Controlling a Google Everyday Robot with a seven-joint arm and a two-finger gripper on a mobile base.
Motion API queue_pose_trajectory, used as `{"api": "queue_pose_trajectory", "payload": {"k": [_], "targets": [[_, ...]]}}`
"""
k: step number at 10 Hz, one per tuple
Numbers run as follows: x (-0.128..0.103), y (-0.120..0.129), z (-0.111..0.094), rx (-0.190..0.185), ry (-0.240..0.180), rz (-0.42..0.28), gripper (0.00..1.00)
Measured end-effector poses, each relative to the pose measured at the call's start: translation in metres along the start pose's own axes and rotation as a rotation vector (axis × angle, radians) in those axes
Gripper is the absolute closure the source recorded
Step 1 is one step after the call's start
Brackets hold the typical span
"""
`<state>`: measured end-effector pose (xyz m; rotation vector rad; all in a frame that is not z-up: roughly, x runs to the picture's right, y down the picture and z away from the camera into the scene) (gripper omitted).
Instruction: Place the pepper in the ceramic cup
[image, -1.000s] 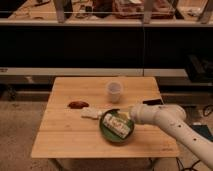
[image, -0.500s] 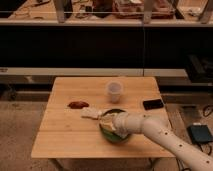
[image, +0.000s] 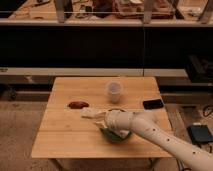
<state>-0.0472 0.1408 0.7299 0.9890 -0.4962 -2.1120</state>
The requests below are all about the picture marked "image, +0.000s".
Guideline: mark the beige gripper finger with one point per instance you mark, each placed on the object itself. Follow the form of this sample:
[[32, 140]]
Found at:
[[97, 116]]

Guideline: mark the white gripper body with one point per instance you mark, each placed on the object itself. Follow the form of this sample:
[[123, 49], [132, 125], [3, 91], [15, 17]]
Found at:
[[117, 120]]

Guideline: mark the red pepper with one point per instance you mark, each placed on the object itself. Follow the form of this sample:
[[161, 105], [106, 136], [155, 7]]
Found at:
[[78, 105]]

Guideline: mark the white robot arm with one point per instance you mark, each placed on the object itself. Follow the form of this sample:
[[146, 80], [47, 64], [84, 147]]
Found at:
[[144, 125]]

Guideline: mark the white ceramic cup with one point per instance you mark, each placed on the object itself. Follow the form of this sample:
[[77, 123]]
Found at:
[[114, 91]]

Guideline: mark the green plate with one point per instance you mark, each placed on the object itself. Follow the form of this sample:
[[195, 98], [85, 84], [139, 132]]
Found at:
[[111, 135]]

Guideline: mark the black smartphone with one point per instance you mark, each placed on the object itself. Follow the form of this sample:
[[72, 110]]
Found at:
[[153, 104]]

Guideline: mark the wooden table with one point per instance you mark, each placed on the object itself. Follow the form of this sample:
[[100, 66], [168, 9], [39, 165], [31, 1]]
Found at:
[[65, 134]]

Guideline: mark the black box on floor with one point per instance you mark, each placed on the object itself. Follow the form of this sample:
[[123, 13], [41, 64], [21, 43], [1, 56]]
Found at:
[[199, 134]]

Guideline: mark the dark case at right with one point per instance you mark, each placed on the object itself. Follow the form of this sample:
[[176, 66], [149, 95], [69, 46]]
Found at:
[[199, 69]]

